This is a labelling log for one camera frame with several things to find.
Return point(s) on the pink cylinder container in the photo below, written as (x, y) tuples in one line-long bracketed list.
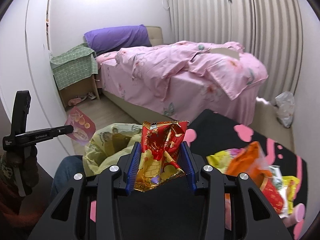
[(296, 216)]

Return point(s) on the person's jeans leg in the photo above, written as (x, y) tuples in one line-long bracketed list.
[(66, 170)]

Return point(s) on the green checked cloth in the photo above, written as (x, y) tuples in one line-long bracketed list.
[(74, 65)]

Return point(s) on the yellow red snack packet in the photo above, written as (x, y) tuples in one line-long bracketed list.
[(290, 184)]

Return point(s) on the black pink patterned tablecloth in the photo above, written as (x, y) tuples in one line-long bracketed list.
[(174, 212)]

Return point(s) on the pink slippers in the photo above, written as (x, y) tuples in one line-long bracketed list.
[(78, 99)]

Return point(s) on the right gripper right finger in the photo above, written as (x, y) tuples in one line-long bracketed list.
[(234, 207)]

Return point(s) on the yellow crumpled wrapper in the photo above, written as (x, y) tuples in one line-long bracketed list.
[(221, 160)]

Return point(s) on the red gold snack bag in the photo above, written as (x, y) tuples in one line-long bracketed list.
[(160, 151)]

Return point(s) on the green white milk pouch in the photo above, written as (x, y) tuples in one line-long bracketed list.
[(277, 181)]

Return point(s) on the pink floral bed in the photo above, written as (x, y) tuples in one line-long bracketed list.
[(180, 80)]

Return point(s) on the red envelope packet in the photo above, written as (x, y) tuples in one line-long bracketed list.
[(83, 127)]

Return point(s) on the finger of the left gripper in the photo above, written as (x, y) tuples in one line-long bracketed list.
[(33, 137)]

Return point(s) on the beige pleated curtain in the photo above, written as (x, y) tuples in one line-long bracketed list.
[(271, 30)]

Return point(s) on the wooden nightstand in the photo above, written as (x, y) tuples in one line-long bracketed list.
[(81, 88)]

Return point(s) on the red paper cup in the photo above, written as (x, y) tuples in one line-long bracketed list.
[(272, 195)]

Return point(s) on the yellow bag lined trash bin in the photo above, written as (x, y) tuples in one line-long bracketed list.
[(109, 144)]

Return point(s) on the white plastic bag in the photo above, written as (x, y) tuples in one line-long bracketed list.
[(285, 104)]

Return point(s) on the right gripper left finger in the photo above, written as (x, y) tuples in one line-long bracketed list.
[(87, 208)]

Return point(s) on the purple pillow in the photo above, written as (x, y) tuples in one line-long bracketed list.
[(114, 38)]

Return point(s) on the orange snack bag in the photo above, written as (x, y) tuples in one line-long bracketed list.
[(252, 161)]

